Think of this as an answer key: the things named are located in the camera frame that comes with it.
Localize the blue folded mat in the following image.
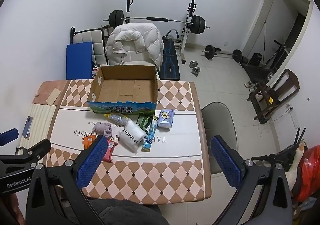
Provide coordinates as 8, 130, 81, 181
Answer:
66, 42, 93, 80

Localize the grey round chair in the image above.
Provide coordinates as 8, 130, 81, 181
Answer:
201, 101, 238, 175

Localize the barbell on rack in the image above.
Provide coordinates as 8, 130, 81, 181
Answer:
103, 0, 209, 64

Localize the black weight bench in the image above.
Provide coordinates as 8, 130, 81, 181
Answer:
159, 38, 180, 81

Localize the purple plush towel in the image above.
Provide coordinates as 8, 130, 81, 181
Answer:
92, 122, 113, 138

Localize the chrome dumbbell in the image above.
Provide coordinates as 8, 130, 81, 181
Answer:
189, 60, 201, 76

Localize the white puffer jacket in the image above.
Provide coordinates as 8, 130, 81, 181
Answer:
105, 23, 164, 68

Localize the blue cartoon tissue pack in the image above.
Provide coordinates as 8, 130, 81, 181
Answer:
157, 109, 175, 129

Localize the yellow silver scouring sponge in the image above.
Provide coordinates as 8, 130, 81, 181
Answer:
104, 113, 130, 126

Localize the orange snack packet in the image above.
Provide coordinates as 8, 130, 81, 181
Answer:
82, 134, 97, 150

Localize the dark wooden chair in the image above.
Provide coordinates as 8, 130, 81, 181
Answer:
247, 69, 300, 125

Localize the red plastic bag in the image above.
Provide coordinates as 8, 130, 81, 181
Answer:
297, 145, 320, 202

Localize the green packet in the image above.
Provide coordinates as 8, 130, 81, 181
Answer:
136, 115, 152, 134

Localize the red snack packet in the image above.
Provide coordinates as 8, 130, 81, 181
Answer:
103, 139, 118, 163

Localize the checkered table mat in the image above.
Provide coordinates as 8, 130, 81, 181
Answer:
20, 80, 212, 204

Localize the light blue long packet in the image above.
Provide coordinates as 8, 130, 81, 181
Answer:
142, 115, 158, 152

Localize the smartphone on table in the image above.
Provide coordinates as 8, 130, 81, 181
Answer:
22, 116, 33, 139

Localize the open cardboard box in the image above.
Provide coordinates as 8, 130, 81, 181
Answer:
87, 65, 158, 115

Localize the white quilted chair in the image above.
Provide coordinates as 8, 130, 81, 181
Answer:
69, 25, 115, 67

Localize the white tissue pack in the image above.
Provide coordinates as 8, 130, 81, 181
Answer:
119, 120, 147, 154

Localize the barbell on floor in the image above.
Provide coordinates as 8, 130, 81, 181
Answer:
203, 45, 247, 63

